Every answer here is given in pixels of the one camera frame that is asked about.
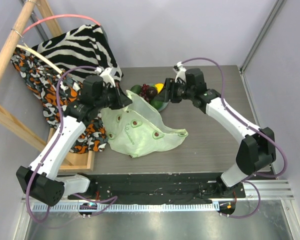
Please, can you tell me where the light blue plate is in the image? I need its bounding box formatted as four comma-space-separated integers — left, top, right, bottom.
146, 83, 168, 112

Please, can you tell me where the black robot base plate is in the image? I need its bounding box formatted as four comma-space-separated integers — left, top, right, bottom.
81, 172, 246, 205

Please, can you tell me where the light green plastic bag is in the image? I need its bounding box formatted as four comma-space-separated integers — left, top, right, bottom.
100, 90, 188, 158

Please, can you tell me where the pink hanger hoop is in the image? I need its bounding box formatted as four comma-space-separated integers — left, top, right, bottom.
22, 14, 103, 36

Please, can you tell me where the dark green avocado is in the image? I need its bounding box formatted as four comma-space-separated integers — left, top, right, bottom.
130, 85, 142, 95

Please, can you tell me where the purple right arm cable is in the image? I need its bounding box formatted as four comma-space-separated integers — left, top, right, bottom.
179, 57, 287, 219

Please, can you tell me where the cream hanger hoop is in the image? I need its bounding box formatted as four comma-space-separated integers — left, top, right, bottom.
10, 44, 64, 77

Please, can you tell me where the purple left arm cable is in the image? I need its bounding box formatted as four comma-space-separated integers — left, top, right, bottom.
24, 65, 118, 223

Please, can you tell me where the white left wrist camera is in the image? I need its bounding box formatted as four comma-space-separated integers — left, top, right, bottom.
94, 67, 116, 87

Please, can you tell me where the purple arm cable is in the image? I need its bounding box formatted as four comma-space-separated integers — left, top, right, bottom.
179, 57, 287, 219
24, 65, 118, 223

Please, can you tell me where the orange camouflage cloth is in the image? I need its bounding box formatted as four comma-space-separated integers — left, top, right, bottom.
10, 47, 110, 154

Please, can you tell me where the red grape bunch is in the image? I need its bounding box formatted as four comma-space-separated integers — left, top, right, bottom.
138, 83, 151, 103

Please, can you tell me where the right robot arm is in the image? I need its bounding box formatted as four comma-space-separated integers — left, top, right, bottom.
157, 66, 276, 188

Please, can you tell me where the zebra pattern cloth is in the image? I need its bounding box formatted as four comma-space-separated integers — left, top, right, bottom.
32, 24, 123, 81

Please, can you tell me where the yellow lemon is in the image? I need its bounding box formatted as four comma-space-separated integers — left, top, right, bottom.
154, 83, 164, 94

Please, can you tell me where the wooden clothes rack frame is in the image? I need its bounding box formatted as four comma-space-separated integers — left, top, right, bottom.
0, 0, 96, 172

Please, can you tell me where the slotted cable duct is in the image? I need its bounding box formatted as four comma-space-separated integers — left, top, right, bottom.
31, 201, 220, 213

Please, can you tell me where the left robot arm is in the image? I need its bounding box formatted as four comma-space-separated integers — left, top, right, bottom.
16, 72, 132, 207

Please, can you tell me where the green lime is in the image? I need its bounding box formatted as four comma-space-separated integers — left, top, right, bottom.
150, 99, 164, 110

